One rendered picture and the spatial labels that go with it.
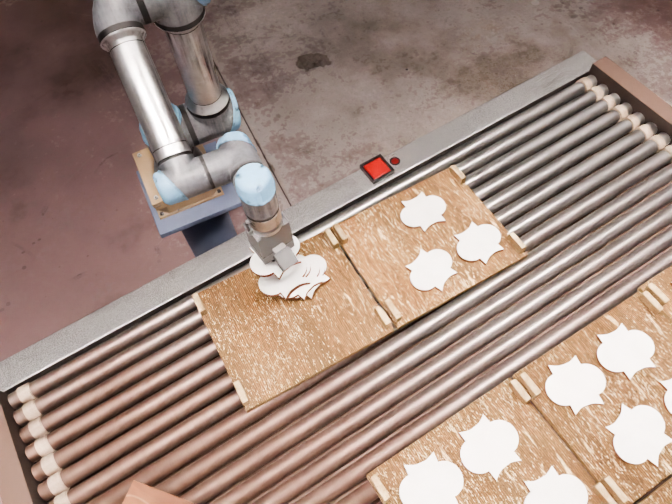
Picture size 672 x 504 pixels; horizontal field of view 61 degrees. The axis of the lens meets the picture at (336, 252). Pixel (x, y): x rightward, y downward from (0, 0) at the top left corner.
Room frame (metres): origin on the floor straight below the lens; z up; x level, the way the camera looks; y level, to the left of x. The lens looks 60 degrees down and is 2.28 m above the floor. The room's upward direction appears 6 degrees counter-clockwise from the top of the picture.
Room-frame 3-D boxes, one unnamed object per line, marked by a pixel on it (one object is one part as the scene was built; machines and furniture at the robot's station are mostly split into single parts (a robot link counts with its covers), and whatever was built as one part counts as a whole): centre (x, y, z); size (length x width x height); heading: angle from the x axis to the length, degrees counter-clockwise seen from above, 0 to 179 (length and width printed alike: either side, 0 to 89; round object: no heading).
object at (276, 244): (0.69, 0.14, 1.18); 0.12 x 0.09 x 0.16; 32
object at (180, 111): (1.10, 0.43, 1.12); 0.13 x 0.12 x 0.14; 110
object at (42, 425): (0.82, -0.07, 0.90); 1.95 x 0.05 x 0.05; 117
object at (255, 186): (0.71, 0.15, 1.34); 0.09 x 0.08 x 0.11; 20
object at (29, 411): (0.87, -0.05, 0.90); 1.95 x 0.05 x 0.05; 117
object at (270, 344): (0.62, 0.13, 0.93); 0.41 x 0.35 x 0.02; 114
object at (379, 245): (0.79, -0.25, 0.93); 0.41 x 0.35 x 0.02; 115
